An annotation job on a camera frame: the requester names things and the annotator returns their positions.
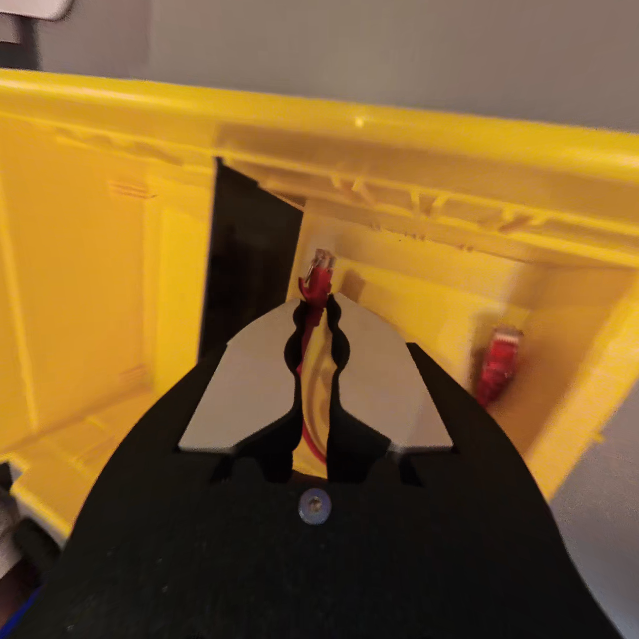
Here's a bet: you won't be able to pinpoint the red ethernet cable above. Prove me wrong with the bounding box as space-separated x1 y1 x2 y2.
292 247 525 467

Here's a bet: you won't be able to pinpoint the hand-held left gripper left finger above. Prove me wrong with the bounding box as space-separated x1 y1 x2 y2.
179 299 304 455

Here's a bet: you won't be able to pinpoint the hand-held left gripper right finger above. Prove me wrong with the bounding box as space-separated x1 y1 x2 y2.
327 294 454 455

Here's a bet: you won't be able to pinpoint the black divider of yellow bin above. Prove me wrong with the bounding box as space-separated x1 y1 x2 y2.
197 157 305 365

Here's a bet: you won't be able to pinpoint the yellow plastic bin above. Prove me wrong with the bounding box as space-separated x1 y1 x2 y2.
0 67 639 547

